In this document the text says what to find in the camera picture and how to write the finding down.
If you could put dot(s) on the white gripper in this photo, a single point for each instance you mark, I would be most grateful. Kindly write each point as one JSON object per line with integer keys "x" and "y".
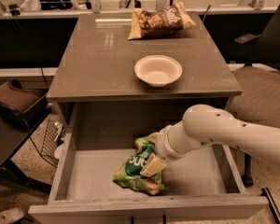
{"x": 163, "y": 146}

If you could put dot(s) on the dark side table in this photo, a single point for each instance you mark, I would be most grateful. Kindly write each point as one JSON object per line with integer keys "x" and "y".
{"x": 11, "y": 140}

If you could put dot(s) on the brown salt chip bag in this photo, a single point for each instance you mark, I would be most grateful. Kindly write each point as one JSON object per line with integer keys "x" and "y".
{"x": 166, "y": 21}

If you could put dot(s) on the green rice chip bag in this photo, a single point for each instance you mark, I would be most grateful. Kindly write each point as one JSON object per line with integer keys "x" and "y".
{"x": 133, "y": 168}

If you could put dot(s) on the white paper bowl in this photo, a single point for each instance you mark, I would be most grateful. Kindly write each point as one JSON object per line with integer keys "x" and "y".
{"x": 158, "y": 70}

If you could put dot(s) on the open grey top drawer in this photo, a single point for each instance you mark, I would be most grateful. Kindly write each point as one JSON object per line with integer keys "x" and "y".
{"x": 91, "y": 186}

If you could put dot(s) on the wire mesh basket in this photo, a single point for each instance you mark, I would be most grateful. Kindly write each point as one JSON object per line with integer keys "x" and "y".
{"x": 52, "y": 139}

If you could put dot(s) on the grey cabinet with counter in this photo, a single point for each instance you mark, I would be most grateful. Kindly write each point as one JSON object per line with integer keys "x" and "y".
{"x": 137, "y": 59}

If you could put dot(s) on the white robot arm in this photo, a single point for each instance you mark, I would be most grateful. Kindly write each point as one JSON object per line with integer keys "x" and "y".
{"x": 203, "y": 126}

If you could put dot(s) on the brown office chair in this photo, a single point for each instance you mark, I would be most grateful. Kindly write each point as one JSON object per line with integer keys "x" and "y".
{"x": 259, "y": 103}

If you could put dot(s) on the white shoe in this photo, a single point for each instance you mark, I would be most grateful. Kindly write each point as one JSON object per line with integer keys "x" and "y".
{"x": 11, "y": 215}

